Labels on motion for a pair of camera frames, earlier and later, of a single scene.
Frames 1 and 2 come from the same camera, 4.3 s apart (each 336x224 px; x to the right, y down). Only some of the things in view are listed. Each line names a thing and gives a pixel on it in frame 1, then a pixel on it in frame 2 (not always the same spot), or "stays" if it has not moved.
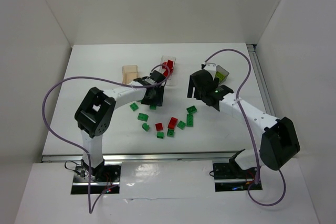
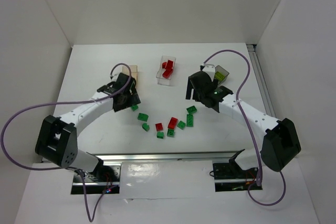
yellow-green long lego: x=220 y=75 stays
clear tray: x=129 y=73 stays
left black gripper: x=156 y=98 → x=128 y=100
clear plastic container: x=167 y=67 stays
